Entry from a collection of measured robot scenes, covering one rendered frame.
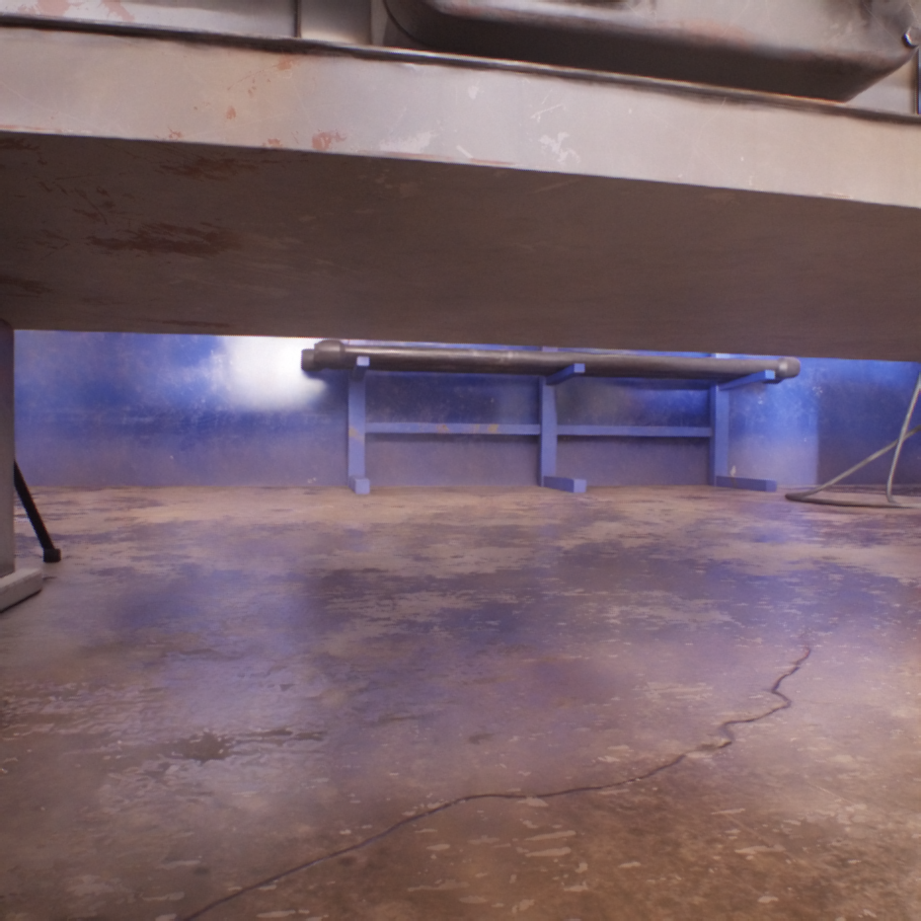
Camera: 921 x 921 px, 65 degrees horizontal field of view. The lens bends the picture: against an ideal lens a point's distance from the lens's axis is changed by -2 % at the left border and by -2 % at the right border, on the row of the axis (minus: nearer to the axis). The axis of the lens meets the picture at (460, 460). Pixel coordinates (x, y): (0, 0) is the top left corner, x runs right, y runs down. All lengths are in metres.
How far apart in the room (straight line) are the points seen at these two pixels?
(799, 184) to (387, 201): 0.29
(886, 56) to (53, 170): 0.58
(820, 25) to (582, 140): 0.21
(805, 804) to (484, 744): 0.22
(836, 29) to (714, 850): 0.55
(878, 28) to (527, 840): 0.60
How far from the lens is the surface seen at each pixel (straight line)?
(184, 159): 0.51
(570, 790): 0.53
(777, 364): 4.11
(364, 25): 0.71
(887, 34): 0.68
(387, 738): 0.61
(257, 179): 0.53
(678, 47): 0.59
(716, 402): 4.32
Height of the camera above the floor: 0.23
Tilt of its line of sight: 1 degrees down
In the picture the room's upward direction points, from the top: 1 degrees clockwise
